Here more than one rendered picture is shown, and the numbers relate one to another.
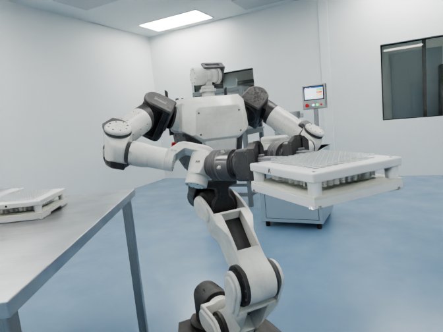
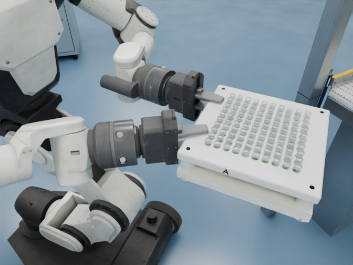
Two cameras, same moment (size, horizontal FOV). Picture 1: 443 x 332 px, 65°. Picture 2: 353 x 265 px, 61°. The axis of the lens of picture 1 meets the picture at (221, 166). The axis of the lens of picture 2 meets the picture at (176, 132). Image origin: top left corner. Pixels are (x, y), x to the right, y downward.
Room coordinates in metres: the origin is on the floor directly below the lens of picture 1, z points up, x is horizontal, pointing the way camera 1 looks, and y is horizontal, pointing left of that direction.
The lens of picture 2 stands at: (0.60, 0.18, 1.39)
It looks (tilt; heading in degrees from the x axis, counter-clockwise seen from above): 41 degrees down; 318
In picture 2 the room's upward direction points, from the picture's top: straight up
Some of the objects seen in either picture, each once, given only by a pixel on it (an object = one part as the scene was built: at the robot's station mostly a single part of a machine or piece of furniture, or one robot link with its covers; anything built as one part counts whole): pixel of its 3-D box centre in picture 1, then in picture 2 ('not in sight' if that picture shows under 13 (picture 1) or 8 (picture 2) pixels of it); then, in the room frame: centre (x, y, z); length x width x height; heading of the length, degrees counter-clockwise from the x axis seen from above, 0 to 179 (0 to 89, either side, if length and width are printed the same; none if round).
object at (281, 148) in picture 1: (291, 155); (175, 90); (1.04, -0.21, 1.00); 0.12 x 0.10 x 0.13; 16
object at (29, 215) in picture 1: (25, 210); not in sight; (1.39, 0.81, 0.84); 0.24 x 0.24 x 0.02; 2
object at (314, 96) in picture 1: (315, 115); not in sight; (3.59, -1.00, 1.07); 0.23 x 0.10 x 0.62; 63
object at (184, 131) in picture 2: (270, 157); (191, 129); (0.90, -0.13, 1.02); 0.06 x 0.03 x 0.02; 56
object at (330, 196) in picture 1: (321, 184); (254, 150); (0.82, -0.23, 0.96); 0.24 x 0.24 x 0.02; 24
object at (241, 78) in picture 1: (225, 102); not in sight; (6.74, -0.19, 1.43); 1.32 x 0.01 x 1.11; 63
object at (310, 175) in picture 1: (320, 164); (258, 132); (0.81, -0.23, 1.00); 0.25 x 0.24 x 0.02; 114
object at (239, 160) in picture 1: (240, 165); (145, 141); (0.94, -0.05, 1.00); 0.12 x 0.10 x 0.13; 56
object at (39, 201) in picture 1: (23, 199); not in sight; (1.39, 0.81, 0.89); 0.25 x 0.24 x 0.02; 2
